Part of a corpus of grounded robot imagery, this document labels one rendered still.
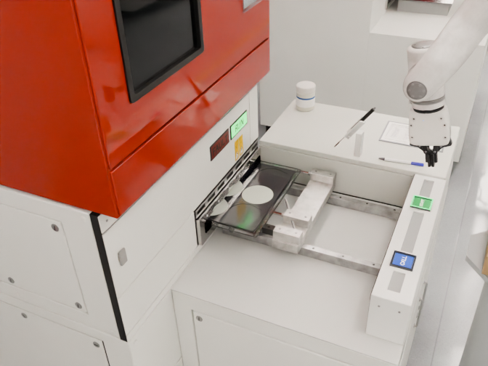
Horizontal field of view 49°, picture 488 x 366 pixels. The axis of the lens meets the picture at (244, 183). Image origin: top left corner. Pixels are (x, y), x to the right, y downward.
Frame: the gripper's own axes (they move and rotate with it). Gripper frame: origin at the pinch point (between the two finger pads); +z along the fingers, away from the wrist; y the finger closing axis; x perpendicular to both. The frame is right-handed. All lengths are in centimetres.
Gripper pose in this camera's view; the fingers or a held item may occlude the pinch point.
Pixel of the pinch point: (431, 157)
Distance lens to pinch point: 154.4
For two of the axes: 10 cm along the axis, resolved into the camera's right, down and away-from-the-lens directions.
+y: 8.8, 0.4, -4.7
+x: 4.2, -5.3, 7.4
